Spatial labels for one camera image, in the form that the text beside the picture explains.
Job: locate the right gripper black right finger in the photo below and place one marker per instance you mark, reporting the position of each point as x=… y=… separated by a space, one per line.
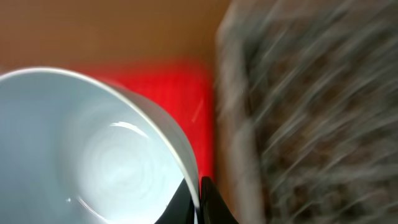
x=213 y=209

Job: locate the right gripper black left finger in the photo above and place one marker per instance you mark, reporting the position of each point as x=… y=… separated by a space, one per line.
x=180 y=210

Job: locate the light blue bowl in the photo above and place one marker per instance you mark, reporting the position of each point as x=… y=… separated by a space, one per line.
x=75 y=150

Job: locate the grey dishwasher rack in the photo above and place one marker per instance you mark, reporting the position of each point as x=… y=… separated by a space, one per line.
x=308 y=106

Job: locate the red serving tray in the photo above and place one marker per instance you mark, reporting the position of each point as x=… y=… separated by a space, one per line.
x=182 y=88

